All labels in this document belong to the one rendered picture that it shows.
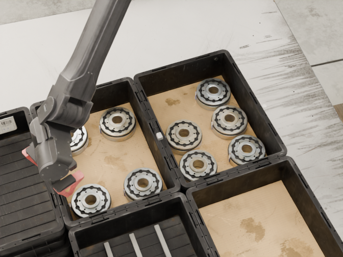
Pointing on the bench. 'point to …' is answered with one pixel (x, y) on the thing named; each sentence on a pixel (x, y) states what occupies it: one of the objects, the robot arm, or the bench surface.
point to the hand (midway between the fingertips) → (56, 179)
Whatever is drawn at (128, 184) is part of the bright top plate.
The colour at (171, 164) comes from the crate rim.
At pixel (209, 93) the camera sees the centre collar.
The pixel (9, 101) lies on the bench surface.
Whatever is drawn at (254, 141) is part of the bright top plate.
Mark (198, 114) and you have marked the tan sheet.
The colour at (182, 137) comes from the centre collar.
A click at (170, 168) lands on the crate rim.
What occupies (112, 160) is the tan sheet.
